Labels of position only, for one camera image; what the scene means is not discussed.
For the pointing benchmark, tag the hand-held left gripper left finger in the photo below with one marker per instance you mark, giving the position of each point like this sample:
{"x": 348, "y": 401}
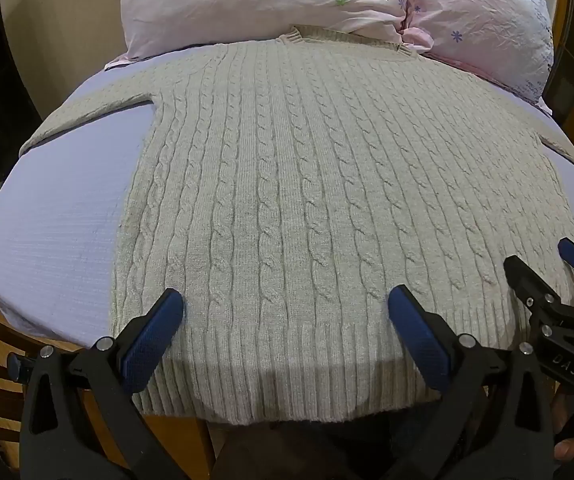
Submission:
{"x": 153, "y": 336}

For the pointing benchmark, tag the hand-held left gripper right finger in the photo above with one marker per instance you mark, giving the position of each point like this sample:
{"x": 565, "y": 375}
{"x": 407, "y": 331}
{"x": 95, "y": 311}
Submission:
{"x": 419, "y": 335}

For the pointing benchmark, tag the person's right hand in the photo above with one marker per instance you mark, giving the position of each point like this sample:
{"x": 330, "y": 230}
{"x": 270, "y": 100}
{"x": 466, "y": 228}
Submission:
{"x": 567, "y": 447}

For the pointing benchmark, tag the lavender bed sheet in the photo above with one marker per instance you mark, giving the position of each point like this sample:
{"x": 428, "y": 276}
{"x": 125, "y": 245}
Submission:
{"x": 57, "y": 220}

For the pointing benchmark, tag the pink floral pillow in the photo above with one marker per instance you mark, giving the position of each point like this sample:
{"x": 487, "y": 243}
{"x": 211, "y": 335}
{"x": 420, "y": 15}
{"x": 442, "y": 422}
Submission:
{"x": 487, "y": 20}
{"x": 247, "y": 5}

